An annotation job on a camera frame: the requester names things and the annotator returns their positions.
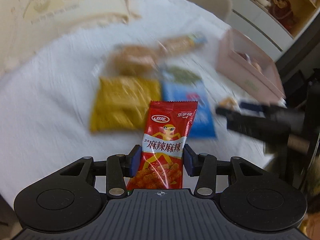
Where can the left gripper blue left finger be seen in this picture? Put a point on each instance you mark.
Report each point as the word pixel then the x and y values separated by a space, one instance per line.
pixel 121 166

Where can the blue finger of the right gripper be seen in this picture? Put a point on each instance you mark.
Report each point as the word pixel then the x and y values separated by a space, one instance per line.
pixel 251 106
pixel 223 111

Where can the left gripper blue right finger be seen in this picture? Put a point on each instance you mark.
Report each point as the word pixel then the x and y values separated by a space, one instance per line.
pixel 202 166

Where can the red spicy snack packet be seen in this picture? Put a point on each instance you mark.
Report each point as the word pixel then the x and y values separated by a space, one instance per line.
pixel 167 127

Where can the round bread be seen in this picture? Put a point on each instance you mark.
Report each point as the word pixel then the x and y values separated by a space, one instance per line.
pixel 132 60

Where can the rice cracker packet in box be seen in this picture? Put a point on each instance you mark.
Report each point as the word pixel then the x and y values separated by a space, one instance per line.
pixel 251 61

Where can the pink cardboard box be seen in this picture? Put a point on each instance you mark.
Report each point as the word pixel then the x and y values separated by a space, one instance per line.
pixel 265 87

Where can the blue seaweed snack packet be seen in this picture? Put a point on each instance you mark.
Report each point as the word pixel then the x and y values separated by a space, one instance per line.
pixel 180 84

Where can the yellow snack packet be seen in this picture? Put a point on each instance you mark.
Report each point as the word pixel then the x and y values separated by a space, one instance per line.
pixel 122 103

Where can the white sideboard cabinet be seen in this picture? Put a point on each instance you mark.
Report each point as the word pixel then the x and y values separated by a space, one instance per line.
pixel 254 22

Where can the long clear biscuit packet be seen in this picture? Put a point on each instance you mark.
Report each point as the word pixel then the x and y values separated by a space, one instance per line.
pixel 181 44

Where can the white textured tablecloth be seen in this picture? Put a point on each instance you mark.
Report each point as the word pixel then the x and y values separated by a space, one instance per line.
pixel 46 103

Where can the brown plush toy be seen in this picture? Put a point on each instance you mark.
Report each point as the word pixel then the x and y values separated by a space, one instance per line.
pixel 281 10

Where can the cream illustrated gift bag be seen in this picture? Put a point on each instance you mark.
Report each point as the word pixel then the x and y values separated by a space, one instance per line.
pixel 28 25

